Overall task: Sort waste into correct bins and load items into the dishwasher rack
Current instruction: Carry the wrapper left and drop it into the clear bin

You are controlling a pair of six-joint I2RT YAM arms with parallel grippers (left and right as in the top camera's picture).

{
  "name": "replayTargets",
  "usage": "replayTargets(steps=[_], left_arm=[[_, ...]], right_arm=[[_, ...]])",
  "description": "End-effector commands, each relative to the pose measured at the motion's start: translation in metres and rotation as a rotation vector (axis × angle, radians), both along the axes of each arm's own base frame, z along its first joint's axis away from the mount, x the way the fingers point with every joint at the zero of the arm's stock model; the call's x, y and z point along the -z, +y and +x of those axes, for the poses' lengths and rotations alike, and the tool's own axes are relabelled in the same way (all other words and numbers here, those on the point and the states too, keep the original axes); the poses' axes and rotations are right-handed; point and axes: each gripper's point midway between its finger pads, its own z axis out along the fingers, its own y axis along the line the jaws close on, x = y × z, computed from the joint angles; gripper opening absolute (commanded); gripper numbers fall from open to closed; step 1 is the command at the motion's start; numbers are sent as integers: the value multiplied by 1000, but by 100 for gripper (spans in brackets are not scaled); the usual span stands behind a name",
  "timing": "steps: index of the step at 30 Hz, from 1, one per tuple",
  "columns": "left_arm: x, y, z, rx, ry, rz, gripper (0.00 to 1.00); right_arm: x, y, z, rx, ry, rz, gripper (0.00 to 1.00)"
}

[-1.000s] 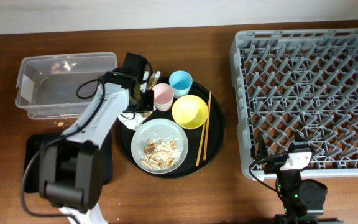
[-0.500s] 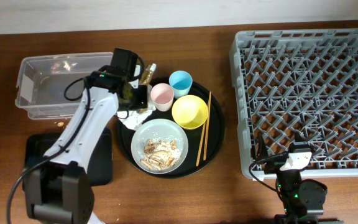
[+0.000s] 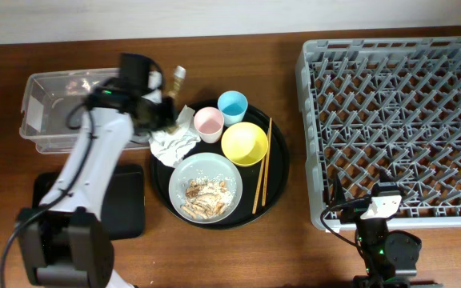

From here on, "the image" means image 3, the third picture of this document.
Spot black round tray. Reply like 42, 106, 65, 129
149, 106, 290, 230

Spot rice and food scraps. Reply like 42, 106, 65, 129
180, 178, 235, 220

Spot right wooden chopstick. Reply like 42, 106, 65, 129
261, 118, 273, 206

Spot clear plastic bin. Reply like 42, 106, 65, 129
18, 66, 153, 154

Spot grey dishwasher rack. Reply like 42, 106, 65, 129
295, 37, 461, 231

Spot black rectangular tray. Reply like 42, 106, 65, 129
50, 164, 146, 241

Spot yellow bowl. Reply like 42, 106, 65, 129
221, 122, 269, 167

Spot white napkin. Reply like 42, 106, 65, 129
149, 106, 201, 168

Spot blue cup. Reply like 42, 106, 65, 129
217, 90, 248, 126

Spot small glass bottle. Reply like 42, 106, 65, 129
167, 66, 186, 98

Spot left wooden chopstick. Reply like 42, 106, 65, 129
251, 118, 272, 214

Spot grey plate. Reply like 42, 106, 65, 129
169, 153, 243, 225

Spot wooden chopstick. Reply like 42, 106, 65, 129
251, 118, 272, 214
261, 118, 273, 206

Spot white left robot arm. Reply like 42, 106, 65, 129
0, 86, 177, 287

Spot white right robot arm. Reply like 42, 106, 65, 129
330, 170, 405, 223

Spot pink cup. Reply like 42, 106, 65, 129
194, 107, 224, 143

